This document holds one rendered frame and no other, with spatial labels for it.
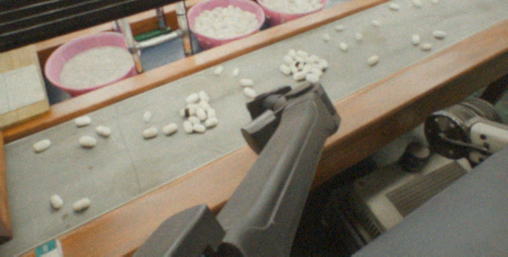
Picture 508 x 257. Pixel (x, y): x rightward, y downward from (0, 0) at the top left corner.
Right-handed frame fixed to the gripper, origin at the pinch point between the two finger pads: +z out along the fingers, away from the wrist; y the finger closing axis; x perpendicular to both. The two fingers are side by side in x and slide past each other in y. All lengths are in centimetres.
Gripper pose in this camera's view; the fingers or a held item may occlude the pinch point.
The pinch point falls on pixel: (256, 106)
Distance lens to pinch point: 74.0
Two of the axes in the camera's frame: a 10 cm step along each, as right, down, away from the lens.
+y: -8.7, 3.7, -3.3
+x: 3.2, 9.3, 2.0
